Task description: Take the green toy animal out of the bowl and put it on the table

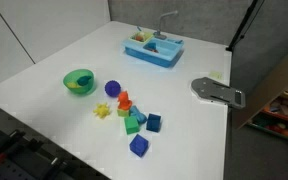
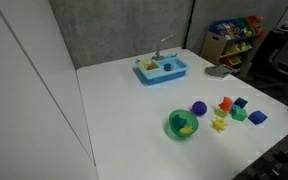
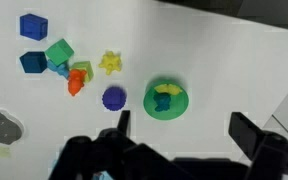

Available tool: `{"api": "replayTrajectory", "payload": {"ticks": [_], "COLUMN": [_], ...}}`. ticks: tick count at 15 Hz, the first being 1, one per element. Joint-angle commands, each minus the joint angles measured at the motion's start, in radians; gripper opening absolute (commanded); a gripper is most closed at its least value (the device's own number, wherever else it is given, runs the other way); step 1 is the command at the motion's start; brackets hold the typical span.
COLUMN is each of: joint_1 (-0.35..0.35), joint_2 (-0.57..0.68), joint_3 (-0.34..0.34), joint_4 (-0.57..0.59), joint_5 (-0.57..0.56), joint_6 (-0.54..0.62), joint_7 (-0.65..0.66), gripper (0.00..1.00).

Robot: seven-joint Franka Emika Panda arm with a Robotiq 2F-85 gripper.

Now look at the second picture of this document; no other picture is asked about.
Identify teal green toy animal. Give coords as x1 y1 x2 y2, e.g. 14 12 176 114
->
172 114 190 130

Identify blue toy sink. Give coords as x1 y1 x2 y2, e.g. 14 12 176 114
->
135 54 191 86

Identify grey toy faucet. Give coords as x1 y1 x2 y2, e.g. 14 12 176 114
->
152 34 174 62

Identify translucent green plastic bowl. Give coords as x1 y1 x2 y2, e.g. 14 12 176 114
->
168 109 200 138

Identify yellow toy animal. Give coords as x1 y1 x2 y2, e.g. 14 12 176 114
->
179 125 194 136

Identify orange toy block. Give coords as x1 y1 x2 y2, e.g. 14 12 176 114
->
217 96 234 113

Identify yellow spiky star toy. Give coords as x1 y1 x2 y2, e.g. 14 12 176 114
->
211 117 229 132

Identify toy shelf with colourful bins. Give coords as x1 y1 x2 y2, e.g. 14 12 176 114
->
199 15 270 76

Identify green toy block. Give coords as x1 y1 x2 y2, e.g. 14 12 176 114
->
230 105 248 122

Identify large blue toy block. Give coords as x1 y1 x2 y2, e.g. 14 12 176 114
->
247 110 268 126

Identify yellow-green sink basket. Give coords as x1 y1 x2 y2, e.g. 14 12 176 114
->
140 59 162 72

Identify purple spiky ball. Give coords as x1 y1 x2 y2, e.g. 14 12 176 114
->
191 100 208 117

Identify grey metal mounting plate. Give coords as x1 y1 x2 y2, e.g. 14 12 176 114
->
204 64 235 80

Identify light green flat block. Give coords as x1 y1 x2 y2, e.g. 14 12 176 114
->
215 108 229 119

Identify small dark blue block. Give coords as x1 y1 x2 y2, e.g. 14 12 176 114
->
233 96 249 109

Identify black clamp equipment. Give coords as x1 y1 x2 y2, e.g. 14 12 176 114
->
233 124 288 180

